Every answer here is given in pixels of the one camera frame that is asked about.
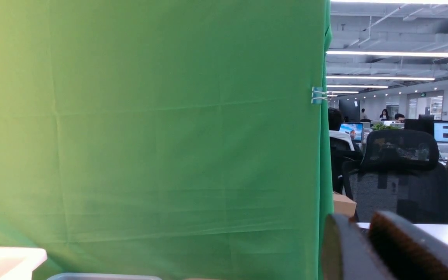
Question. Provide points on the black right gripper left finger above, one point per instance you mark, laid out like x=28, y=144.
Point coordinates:
x=347, y=254

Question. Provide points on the metal binder clip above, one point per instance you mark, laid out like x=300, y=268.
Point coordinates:
x=319, y=95

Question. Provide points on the green backdrop cloth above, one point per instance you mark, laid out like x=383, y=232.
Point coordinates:
x=173, y=138

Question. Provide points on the cardboard box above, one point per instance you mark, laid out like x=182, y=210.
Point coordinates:
x=343, y=205

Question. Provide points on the computer monitor left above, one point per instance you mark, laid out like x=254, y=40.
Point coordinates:
x=354, y=129

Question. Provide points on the large white plastic bin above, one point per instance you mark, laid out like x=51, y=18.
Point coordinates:
x=17, y=263

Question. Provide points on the black mesh office chair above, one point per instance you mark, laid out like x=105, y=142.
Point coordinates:
x=400, y=173

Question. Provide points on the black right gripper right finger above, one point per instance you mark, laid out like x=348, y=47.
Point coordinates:
x=407, y=251

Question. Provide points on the seated person dark hair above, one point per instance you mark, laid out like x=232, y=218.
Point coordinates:
x=335, y=120

